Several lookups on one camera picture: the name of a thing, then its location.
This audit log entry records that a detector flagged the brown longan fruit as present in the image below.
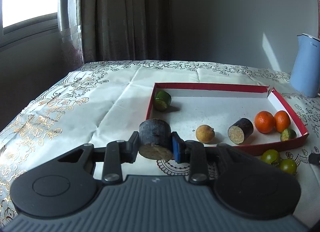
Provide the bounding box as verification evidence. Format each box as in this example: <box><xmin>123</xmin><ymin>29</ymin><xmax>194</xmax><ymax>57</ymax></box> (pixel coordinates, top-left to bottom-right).
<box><xmin>196</xmin><ymin>125</ymin><xmax>215</xmax><ymax>144</ymax></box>

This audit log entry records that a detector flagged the green tomato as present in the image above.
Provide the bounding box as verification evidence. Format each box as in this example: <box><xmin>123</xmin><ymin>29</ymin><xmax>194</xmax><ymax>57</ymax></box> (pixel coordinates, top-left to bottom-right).
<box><xmin>260</xmin><ymin>150</ymin><xmax>280</xmax><ymax>166</ymax></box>
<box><xmin>279</xmin><ymin>159</ymin><xmax>297</xmax><ymax>175</ymax></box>

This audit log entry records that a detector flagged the green cucumber wedge piece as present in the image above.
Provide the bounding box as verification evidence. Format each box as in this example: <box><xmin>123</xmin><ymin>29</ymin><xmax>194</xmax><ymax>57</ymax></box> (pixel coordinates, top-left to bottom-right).
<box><xmin>280</xmin><ymin>128</ymin><xmax>297</xmax><ymax>142</ymax></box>

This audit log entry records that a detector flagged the orange mandarin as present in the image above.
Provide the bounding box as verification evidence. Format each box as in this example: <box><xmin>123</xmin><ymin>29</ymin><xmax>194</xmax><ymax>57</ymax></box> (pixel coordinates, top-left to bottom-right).
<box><xmin>274</xmin><ymin>110</ymin><xmax>291</xmax><ymax>133</ymax></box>
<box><xmin>254</xmin><ymin>111</ymin><xmax>275</xmax><ymax>134</ymax></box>

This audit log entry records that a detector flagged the green cucumber chunk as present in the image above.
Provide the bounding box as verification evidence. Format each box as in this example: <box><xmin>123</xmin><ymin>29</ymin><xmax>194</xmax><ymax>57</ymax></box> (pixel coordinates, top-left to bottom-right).
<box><xmin>153</xmin><ymin>90</ymin><xmax>171</xmax><ymax>112</ymax></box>

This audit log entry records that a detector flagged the white embroidered tablecloth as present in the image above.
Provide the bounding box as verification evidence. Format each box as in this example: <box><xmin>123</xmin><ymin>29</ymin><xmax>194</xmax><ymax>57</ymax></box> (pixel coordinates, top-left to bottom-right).
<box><xmin>1</xmin><ymin>61</ymin><xmax>319</xmax><ymax>227</ymax></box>

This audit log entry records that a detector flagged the red cardboard tray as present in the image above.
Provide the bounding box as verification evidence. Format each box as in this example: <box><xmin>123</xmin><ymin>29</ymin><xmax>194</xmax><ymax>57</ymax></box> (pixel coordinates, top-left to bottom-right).
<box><xmin>146</xmin><ymin>82</ymin><xmax>309</xmax><ymax>156</ymax></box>

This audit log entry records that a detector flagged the light blue electric kettle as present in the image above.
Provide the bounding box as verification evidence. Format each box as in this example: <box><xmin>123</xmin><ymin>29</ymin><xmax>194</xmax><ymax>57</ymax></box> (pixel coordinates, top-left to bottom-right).
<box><xmin>290</xmin><ymin>34</ymin><xmax>319</xmax><ymax>97</ymax></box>

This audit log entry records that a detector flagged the brown patterned curtain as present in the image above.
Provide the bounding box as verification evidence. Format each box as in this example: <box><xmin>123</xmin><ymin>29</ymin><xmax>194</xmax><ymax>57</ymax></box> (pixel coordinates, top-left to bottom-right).
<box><xmin>57</xmin><ymin>0</ymin><xmax>172</xmax><ymax>72</ymax></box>

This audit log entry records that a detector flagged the window with grey frame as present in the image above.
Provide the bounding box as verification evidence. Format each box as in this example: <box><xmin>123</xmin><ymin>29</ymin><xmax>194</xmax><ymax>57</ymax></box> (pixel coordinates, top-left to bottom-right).
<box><xmin>1</xmin><ymin>0</ymin><xmax>58</xmax><ymax>47</ymax></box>

